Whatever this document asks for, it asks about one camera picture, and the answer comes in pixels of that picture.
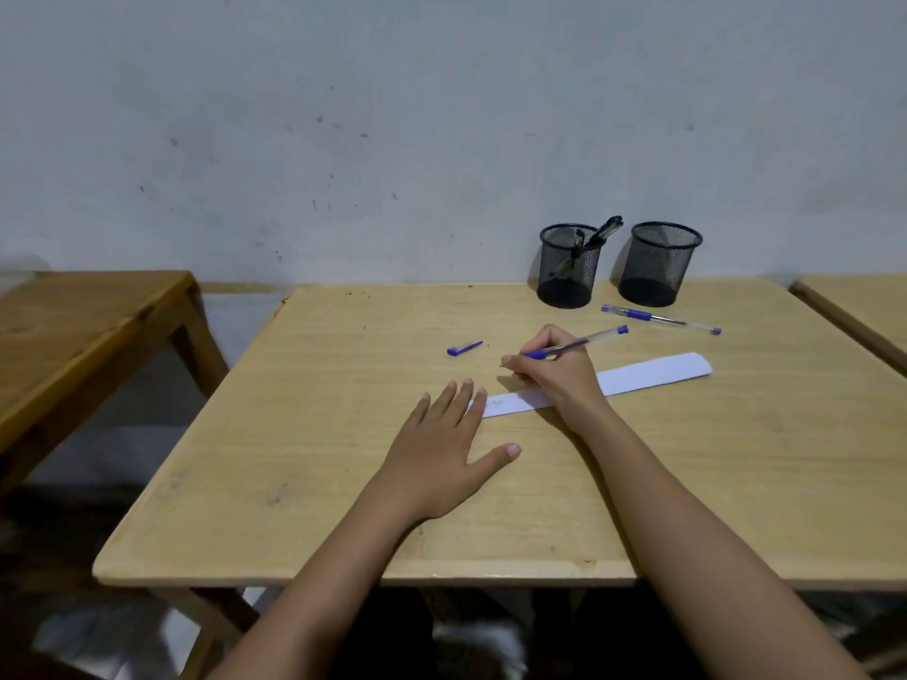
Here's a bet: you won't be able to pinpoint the person's left forearm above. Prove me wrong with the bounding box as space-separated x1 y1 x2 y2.
209 487 426 680

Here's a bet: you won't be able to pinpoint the person's black trousers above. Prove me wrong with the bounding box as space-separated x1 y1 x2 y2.
333 586 710 680

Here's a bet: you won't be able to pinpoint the black mesh cup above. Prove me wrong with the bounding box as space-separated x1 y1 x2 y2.
536 223 605 311
617 221 705 309

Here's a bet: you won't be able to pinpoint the white paper strip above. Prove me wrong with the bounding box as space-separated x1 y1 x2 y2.
467 351 714 420

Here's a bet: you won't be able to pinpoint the person's left hand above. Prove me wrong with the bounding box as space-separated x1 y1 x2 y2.
363 377 522 526

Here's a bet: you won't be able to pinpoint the dark wooden side table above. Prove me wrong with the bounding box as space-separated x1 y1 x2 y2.
0 269 230 501

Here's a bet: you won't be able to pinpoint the person's right forearm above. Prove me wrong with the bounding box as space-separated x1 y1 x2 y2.
577 406 869 680

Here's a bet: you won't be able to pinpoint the blue pen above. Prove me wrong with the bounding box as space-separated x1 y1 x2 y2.
498 324 630 367
601 303 724 337

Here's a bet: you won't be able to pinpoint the person's right hand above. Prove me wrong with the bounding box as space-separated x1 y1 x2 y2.
499 323 612 436

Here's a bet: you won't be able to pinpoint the light wooden side table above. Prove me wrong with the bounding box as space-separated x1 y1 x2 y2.
788 273 907 380

